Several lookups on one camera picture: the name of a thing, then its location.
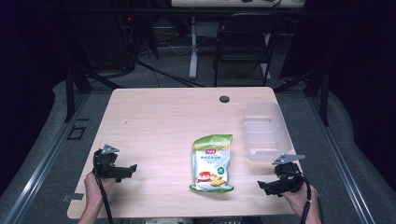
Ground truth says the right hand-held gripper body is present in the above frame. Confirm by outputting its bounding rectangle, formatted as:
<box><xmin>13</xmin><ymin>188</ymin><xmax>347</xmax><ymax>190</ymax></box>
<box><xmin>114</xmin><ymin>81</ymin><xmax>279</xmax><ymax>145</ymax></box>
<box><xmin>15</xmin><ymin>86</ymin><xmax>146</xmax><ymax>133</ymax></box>
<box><xmin>271</xmin><ymin>153</ymin><xmax>306</xmax><ymax>194</ymax></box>

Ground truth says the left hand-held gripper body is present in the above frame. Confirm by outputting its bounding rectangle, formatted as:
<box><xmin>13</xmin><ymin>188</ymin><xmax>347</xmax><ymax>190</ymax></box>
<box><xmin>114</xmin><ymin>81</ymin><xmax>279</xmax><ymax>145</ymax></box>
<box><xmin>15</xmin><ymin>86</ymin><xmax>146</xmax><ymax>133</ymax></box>
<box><xmin>92</xmin><ymin>144</ymin><xmax>120</xmax><ymax>179</ymax></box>

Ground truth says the person's right hand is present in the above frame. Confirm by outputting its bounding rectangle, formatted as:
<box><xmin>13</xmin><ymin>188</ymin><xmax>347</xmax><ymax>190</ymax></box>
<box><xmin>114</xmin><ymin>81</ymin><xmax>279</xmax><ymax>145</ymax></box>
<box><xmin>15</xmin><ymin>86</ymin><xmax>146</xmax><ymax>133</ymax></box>
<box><xmin>279</xmin><ymin>182</ymin><xmax>316</xmax><ymax>210</ymax></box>

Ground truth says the person's left hand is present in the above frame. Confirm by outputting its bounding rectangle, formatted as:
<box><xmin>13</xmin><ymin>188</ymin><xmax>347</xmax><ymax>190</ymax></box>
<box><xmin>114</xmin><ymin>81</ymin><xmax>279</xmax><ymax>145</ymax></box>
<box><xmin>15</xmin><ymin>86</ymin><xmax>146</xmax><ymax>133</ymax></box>
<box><xmin>83</xmin><ymin>171</ymin><xmax>117</xmax><ymax>204</ymax></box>

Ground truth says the grey tape strip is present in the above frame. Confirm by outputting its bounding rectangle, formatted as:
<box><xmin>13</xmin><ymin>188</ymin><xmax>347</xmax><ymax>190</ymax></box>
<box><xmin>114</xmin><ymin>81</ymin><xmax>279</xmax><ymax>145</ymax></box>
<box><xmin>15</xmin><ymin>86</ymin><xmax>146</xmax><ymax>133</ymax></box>
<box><xmin>61</xmin><ymin>192</ymin><xmax>85</xmax><ymax>203</ymax></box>

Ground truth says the clear plastic container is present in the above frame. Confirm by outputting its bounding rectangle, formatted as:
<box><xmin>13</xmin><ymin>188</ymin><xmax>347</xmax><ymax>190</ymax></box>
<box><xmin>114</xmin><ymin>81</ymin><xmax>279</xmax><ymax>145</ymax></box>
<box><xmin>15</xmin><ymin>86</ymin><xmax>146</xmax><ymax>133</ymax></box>
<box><xmin>242</xmin><ymin>101</ymin><xmax>294</xmax><ymax>162</ymax></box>

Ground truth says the green and white snack bag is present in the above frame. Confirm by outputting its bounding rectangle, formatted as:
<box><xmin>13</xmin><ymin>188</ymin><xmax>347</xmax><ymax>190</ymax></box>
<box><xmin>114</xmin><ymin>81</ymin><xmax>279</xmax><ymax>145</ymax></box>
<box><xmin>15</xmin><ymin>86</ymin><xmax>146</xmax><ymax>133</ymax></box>
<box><xmin>189</xmin><ymin>133</ymin><xmax>235</xmax><ymax>193</ymax></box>

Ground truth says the black metal stand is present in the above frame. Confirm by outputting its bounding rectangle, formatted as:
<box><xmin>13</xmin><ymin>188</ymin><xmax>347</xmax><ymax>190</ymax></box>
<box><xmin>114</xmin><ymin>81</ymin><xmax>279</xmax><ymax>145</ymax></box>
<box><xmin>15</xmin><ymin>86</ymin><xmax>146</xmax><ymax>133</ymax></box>
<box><xmin>274</xmin><ymin>63</ymin><xmax>331</xmax><ymax>127</ymax></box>
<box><xmin>64</xmin><ymin>63</ymin><xmax>123</xmax><ymax>123</ymax></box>

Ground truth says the white desk leg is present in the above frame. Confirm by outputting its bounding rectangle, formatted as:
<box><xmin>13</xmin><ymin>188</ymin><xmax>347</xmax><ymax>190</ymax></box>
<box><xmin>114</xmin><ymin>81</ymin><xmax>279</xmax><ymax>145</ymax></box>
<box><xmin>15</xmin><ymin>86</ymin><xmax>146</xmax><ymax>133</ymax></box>
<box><xmin>189</xmin><ymin>16</ymin><xmax>199</xmax><ymax>80</ymax></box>

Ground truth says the black chair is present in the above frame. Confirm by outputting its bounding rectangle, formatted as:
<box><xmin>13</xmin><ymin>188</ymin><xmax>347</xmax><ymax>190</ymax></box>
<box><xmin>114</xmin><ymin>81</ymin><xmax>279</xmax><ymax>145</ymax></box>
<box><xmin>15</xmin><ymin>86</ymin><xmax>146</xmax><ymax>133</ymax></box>
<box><xmin>212</xmin><ymin>12</ymin><xmax>285</xmax><ymax>88</ymax></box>

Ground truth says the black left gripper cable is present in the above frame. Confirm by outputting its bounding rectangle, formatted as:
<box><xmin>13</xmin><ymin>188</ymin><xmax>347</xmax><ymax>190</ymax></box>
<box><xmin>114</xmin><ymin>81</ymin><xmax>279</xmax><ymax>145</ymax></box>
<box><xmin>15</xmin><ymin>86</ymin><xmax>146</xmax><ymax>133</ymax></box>
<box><xmin>92</xmin><ymin>148</ymin><xmax>116</xmax><ymax>224</ymax></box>

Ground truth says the aluminium floor rail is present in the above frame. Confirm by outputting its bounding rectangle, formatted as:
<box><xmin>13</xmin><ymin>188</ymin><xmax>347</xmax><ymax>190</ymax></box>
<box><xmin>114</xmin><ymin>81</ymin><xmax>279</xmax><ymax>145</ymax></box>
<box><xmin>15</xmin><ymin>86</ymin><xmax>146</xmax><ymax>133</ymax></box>
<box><xmin>0</xmin><ymin>92</ymin><xmax>92</xmax><ymax>224</ymax></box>
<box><xmin>306</xmin><ymin>92</ymin><xmax>377</xmax><ymax>224</ymax></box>

